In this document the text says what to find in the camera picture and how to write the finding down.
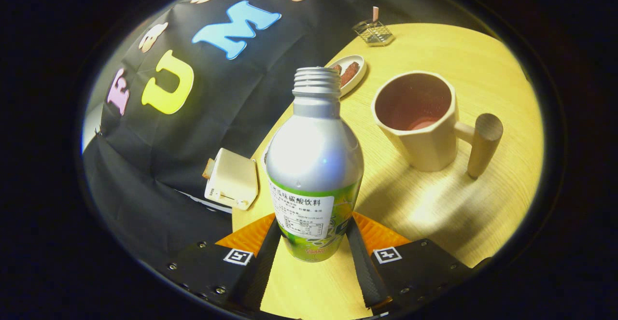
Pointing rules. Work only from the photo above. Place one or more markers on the black backdrop cloth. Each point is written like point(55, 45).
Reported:
point(231, 98)

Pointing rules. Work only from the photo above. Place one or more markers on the brown sausage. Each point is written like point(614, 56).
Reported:
point(350, 74)
point(336, 69)

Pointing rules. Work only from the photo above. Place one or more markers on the light wooden table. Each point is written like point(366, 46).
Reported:
point(449, 214)

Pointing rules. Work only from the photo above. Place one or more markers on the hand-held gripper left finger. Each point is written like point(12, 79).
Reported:
point(258, 276)

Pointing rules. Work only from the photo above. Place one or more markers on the white toaster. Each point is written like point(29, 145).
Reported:
point(234, 180)

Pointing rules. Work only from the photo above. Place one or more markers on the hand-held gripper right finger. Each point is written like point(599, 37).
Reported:
point(364, 274)

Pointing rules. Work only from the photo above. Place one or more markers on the toasted bread slice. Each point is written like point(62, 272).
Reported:
point(208, 168)

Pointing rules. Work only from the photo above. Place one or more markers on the pink stick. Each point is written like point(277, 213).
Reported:
point(375, 13)

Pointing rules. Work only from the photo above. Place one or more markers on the white round plate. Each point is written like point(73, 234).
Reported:
point(359, 78)

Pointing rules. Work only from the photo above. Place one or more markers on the silver green-label juice bottle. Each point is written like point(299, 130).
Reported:
point(314, 165)

